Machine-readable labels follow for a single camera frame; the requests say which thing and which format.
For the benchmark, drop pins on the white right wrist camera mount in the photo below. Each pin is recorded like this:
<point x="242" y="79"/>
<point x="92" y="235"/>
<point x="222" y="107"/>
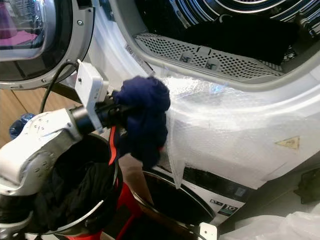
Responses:
<point x="208" y="232"/>

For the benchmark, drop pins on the shiny metal dryer drum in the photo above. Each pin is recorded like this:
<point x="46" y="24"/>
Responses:
<point x="190" y="10"/>

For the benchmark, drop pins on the yellow triangle warning sticker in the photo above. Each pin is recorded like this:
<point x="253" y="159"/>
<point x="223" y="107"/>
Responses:
<point x="289" y="144"/>

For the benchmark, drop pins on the dark clothes in basket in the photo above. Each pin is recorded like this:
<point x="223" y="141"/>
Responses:
<point x="80" y="192"/>

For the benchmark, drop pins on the white dryer machine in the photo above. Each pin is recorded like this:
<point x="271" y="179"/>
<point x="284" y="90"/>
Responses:
<point x="105" y="45"/>

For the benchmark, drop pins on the white washing machine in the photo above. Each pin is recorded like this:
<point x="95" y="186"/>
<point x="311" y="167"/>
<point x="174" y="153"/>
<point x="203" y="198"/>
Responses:
<point x="220" y="192"/>

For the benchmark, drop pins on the navy blue cloth garment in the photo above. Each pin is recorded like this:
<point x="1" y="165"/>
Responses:
<point x="145" y="110"/>

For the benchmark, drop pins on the round grey dryer door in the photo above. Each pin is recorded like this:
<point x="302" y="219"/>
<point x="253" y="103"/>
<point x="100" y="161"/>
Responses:
<point x="76" y="50"/>

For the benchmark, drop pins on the grey perforated lint filter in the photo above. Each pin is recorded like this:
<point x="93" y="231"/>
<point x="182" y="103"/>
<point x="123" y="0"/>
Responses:
<point x="175" y="50"/>

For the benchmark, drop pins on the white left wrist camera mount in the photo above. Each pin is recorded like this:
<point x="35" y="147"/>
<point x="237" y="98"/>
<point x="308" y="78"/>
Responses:
<point x="90" y="87"/>

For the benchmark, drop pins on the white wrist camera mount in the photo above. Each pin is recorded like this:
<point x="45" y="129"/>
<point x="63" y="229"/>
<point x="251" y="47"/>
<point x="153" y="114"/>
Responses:
<point x="208" y="232"/>
<point x="90" y="87"/>

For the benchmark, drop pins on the clear bubble wrap sheet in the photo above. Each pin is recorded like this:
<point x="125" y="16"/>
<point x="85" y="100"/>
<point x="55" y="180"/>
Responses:
<point x="225" y="125"/>

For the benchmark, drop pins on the round black washer door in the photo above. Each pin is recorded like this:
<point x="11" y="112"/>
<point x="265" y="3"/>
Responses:
<point x="175" y="202"/>

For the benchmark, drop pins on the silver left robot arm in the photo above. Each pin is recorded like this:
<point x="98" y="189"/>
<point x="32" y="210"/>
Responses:
<point x="40" y="145"/>

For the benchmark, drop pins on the bin with blue bag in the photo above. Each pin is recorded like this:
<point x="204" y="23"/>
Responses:
<point x="21" y="125"/>

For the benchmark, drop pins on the black round laundry basket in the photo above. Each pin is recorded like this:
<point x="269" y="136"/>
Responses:
<point x="114" y="200"/>

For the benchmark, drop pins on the clear plastic bag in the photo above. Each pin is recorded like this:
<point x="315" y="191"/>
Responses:
<point x="275" y="227"/>

